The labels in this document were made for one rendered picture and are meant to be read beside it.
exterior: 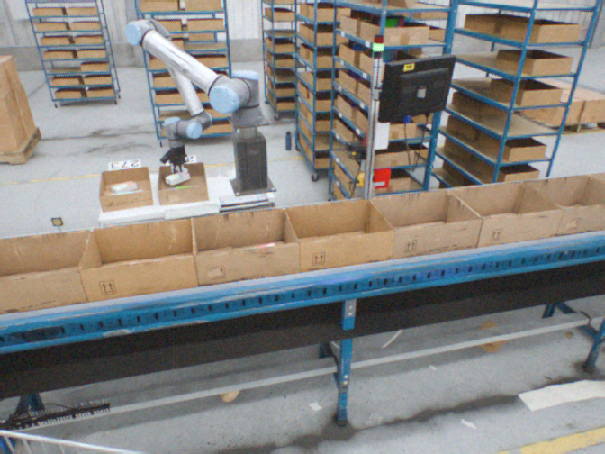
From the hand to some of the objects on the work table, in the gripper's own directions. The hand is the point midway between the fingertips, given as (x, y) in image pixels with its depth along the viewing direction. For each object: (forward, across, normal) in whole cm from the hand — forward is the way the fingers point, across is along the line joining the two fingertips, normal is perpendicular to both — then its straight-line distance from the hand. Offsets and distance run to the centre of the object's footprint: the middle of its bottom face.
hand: (177, 177), depth 283 cm
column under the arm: (+6, -35, -31) cm, 47 cm away
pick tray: (+6, +11, +29) cm, 31 cm away
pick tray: (+6, -8, +1) cm, 10 cm away
